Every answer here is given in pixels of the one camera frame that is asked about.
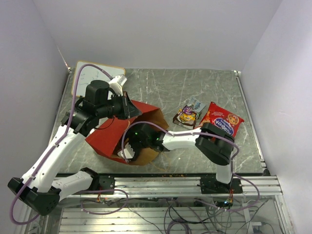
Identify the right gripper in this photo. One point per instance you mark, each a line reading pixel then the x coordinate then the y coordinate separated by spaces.
pixel 136 152

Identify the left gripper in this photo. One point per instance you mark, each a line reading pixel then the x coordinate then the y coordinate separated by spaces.
pixel 128 109

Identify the red paper bag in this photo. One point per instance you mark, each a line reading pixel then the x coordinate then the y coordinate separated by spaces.
pixel 106 141

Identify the brown candy packet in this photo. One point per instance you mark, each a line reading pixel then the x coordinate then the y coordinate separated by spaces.
pixel 188 124

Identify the red snack packet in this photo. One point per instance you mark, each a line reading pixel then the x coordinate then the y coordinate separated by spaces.
pixel 222 118

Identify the purple candy packet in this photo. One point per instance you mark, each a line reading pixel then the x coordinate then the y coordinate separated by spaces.
pixel 190 110

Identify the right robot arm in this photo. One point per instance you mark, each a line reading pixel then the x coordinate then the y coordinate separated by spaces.
pixel 214 143

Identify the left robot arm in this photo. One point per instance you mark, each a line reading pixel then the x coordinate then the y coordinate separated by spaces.
pixel 38 187

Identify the small whiteboard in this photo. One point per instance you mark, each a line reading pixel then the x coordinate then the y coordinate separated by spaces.
pixel 90 73

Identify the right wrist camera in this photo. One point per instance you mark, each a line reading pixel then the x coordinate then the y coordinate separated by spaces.
pixel 127 153

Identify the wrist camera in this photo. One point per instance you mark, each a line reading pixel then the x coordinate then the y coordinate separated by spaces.
pixel 127 153
pixel 117 84

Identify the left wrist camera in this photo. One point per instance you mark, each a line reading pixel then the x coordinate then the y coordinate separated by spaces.
pixel 117 84

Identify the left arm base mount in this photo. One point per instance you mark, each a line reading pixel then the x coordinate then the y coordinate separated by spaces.
pixel 106 183

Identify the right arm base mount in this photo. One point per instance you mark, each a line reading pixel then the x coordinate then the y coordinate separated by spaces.
pixel 212 186

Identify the aluminium frame rail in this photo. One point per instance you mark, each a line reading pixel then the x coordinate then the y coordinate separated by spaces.
pixel 150 187

